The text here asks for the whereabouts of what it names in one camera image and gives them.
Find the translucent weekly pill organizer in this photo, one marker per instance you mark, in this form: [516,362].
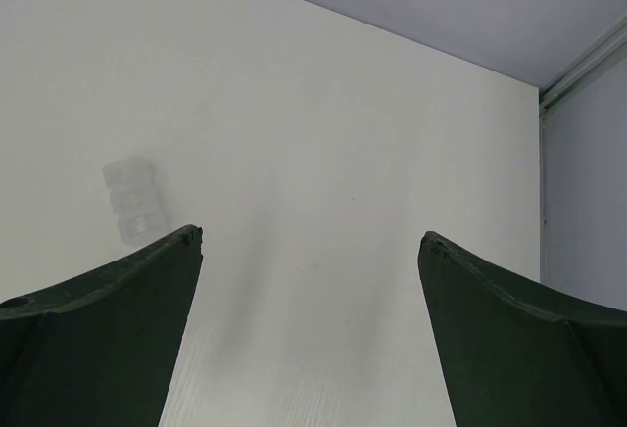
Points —
[136,201]

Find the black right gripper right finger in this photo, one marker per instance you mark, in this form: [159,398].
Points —
[515,352]

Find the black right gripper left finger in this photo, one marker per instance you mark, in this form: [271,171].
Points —
[100,349]

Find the aluminium frame corner post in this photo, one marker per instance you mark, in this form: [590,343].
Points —
[605,53]

